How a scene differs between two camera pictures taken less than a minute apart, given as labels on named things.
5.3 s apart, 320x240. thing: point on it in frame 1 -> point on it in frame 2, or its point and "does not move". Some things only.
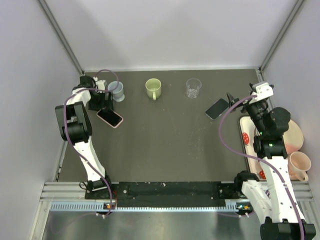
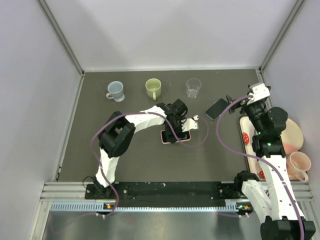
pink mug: (298, 164) does not move
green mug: (153, 88) does not move
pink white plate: (294, 138) does not move
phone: (110, 117) -> (186, 136)
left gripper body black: (97, 101) -> (177, 123)
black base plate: (169, 194) does not move
